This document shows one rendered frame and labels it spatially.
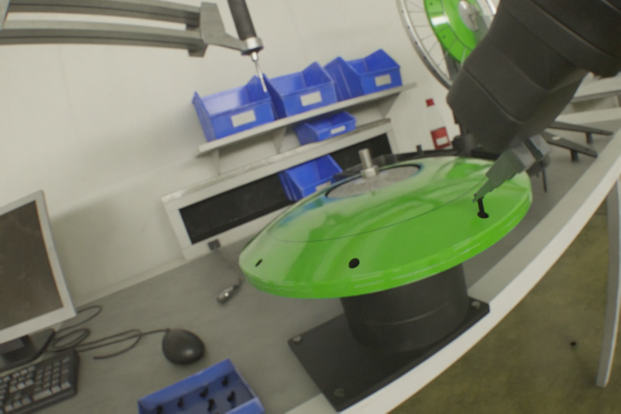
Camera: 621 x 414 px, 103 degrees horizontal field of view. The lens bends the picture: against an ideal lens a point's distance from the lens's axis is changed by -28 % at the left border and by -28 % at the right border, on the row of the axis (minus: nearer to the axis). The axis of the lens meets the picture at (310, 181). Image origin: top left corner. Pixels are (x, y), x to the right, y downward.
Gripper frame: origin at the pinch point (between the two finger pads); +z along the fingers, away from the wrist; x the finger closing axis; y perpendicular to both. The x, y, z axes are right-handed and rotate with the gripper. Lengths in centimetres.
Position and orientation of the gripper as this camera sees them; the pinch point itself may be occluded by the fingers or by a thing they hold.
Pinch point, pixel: (477, 198)
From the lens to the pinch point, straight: 25.5
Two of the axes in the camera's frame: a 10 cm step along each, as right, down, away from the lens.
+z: -1.1, 5.3, 8.4
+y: -4.6, -7.8, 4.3
